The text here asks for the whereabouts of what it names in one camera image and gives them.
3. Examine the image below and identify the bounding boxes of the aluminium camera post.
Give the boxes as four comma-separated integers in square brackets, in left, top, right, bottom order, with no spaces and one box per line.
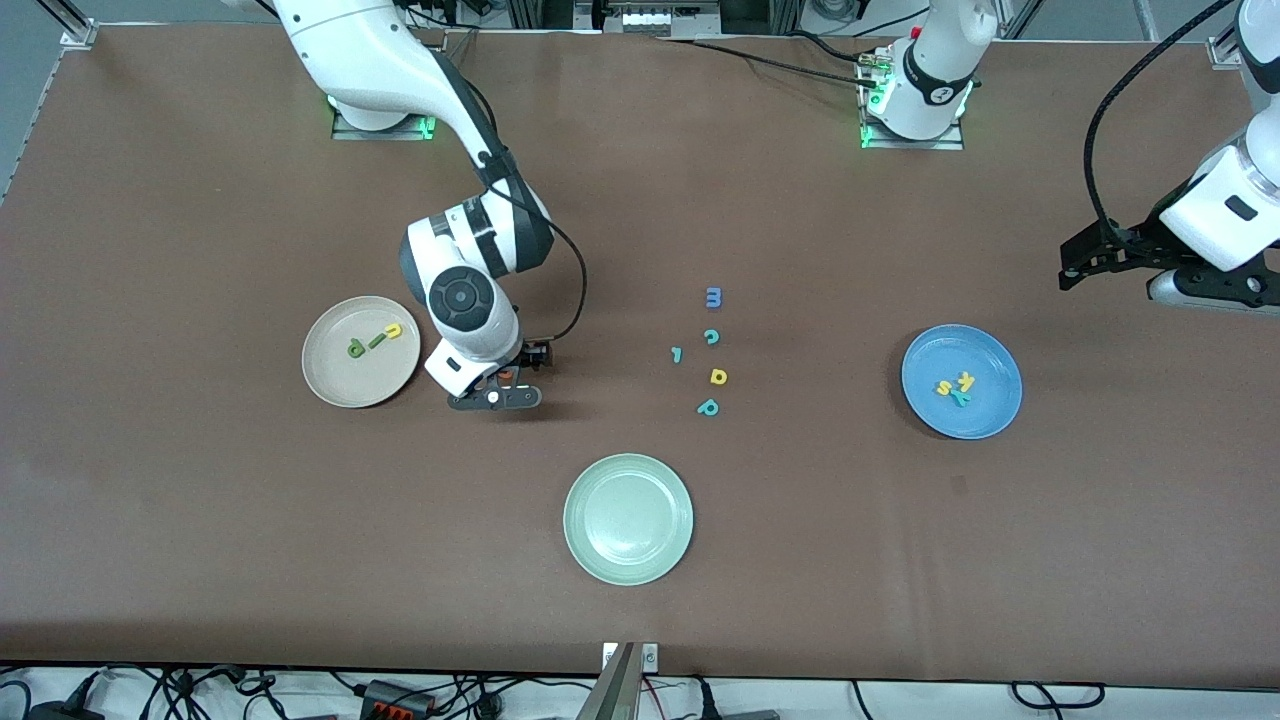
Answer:
[578,643,641,720]

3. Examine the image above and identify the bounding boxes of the blue round plate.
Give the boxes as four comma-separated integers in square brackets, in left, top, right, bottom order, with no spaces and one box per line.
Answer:
[901,323,1024,441]

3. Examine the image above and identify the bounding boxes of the beige round plate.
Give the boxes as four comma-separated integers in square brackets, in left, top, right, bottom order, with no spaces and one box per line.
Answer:
[301,295,422,409]

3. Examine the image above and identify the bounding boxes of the black cable on table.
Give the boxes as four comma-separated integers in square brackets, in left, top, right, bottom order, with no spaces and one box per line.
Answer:
[655,35,881,89]

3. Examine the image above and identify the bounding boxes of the pale green round plate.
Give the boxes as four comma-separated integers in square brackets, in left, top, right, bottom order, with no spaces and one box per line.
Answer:
[563,453,695,587]

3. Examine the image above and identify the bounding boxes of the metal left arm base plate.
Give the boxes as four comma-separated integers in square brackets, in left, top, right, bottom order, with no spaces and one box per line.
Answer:
[860,50,966,151]

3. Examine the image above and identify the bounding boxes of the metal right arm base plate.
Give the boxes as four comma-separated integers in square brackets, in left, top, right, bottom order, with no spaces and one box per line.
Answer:
[332,100,438,141]

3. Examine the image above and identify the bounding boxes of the silver connector box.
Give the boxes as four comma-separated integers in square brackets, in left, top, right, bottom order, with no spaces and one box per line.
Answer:
[595,0,723,38]

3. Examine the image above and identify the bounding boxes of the black orange power strip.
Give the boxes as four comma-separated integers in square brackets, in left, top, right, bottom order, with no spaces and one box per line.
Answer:
[362,680,438,719]

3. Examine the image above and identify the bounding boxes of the black looped floor cable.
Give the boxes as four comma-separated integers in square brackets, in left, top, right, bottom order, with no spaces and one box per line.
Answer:
[1008,682,1107,711]

